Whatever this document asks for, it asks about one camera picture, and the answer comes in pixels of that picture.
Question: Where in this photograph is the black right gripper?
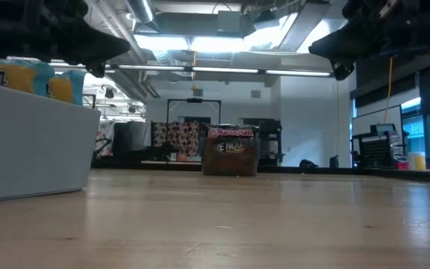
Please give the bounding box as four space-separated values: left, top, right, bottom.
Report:
308 0 382 81

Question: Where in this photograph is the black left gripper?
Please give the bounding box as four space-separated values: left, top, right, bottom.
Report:
52 0 131 78

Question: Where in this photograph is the blue Maruchan noodle soup pack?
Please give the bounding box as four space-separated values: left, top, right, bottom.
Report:
49 69 87 107
0 59 55 98

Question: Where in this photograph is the pale grey plastic bin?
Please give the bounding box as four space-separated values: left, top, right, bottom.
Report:
0 80 102 205

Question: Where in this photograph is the black Maruchan fire noodle pack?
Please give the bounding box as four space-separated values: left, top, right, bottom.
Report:
204 125 260 156

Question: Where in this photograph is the dark translucent plastic bin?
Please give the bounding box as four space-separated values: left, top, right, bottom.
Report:
201 125 261 177

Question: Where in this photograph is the long ceiling light tube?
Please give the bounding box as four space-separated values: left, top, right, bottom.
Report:
265 69 331 78

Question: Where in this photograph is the whiteboard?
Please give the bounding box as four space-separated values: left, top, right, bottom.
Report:
351 105 403 137

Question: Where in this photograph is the dark office chair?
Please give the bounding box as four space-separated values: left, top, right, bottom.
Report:
112 121 149 161

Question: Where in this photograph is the black perforated cart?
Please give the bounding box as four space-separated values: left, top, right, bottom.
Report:
351 124 406 169

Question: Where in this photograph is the black rolling cabinet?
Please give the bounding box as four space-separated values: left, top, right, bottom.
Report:
243 118 284 167

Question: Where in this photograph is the patterned fabric panel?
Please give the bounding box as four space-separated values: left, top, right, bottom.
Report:
151 120 201 158

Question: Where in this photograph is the yellow container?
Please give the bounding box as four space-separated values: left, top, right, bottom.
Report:
408 152 427 171

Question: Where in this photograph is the grey rectangular air duct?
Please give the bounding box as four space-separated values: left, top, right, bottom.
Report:
276 1 331 52

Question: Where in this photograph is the silver round air duct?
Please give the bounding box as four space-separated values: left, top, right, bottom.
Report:
123 0 156 24

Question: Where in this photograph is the yellow hanging cable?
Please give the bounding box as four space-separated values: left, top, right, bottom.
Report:
384 55 393 124

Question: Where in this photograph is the black gantry frame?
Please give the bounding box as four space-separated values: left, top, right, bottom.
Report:
166 98 222 126

